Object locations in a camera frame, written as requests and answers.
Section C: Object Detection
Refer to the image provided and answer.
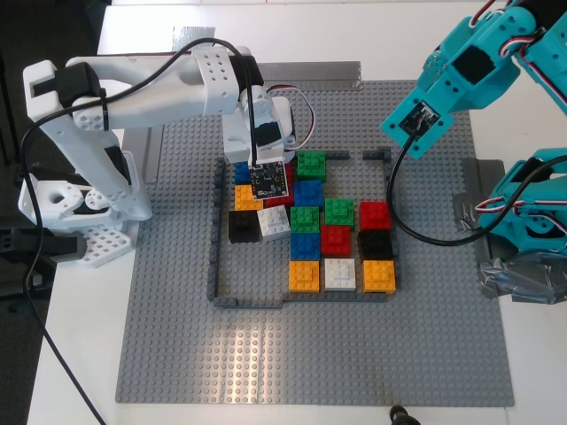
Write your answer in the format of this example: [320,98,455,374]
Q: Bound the ribbed grey tape strip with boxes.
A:
[259,61,364,93]

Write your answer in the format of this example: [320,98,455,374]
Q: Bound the red white black servo wire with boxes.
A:
[265,83,318,150]

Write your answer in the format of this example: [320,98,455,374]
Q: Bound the black brick cube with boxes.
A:
[356,230,395,262]
[228,210,261,243]

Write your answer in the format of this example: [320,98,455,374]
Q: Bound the grey duct tape strip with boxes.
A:
[462,158,506,196]

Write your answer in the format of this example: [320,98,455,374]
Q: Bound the white brick cube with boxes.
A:
[256,205,292,242]
[324,258,357,292]

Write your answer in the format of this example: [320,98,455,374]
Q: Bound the green brick cube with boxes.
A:
[297,151,328,182]
[324,198,355,228]
[290,205,321,235]

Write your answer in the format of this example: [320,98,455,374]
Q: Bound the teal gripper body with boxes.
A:
[418,8,535,114]

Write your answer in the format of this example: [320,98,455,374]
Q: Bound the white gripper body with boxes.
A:
[222,95,297,172]

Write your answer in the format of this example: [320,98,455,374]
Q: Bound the black camera circuit board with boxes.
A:
[249,161,291,201]

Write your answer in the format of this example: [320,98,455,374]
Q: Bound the grey studded baseplate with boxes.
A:
[115,79,517,406]

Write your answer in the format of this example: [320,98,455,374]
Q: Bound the black camera cable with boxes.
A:
[386,130,567,248]
[19,38,262,425]

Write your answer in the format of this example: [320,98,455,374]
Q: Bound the black table clamp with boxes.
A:
[0,228,88,267]

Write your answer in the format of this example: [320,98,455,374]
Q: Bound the teal wrist camera box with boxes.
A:
[379,86,455,160]

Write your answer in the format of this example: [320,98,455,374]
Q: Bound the silver duct tape strip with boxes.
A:
[141,126,165,185]

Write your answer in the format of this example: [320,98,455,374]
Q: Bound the crumpled grey duct tape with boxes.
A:
[451,192,493,234]

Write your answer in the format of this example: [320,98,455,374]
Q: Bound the crumpled silver duct tape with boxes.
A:
[477,251,567,306]

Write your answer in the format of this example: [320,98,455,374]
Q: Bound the black knob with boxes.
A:
[388,405,422,425]

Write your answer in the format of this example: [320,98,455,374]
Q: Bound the orange brick cube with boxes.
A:
[288,259,321,294]
[234,184,265,212]
[362,259,397,294]

